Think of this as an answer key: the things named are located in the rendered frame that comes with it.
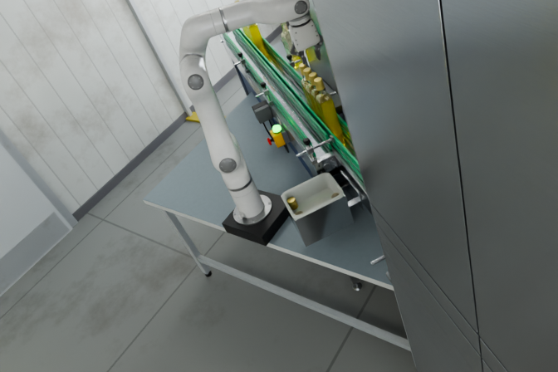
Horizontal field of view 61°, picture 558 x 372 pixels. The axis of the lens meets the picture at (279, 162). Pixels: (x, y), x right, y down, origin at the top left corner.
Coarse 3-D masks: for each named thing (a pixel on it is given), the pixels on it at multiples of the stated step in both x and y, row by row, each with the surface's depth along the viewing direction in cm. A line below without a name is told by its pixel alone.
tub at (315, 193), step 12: (312, 180) 197; (324, 180) 198; (288, 192) 196; (300, 192) 198; (312, 192) 199; (324, 192) 199; (336, 192) 192; (288, 204) 190; (300, 204) 198; (312, 204) 196; (324, 204) 184; (300, 216) 183
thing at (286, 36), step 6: (282, 24) 253; (282, 30) 256; (288, 30) 256; (282, 36) 257; (288, 36) 256; (288, 42) 257; (288, 48) 259; (288, 54) 264; (294, 60) 264; (294, 66) 266
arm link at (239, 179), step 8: (232, 136) 204; (240, 152) 210; (240, 168) 208; (224, 176) 208; (232, 176) 206; (240, 176) 206; (248, 176) 209; (232, 184) 206; (240, 184) 207; (248, 184) 209
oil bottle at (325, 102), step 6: (318, 96) 196; (324, 96) 195; (330, 96) 196; (318, 102) 197; (324, 102) 196; (330, 102) 196; (324, 108) 197; (330, 108) 198; (324, 114) 199; (330, 114) 200; (336, 114) 201; (324, 120) 203; (330, 120) 201; (336, 120) 202; (330, 126) 203; (336, 126) 204; (336, 132) 205
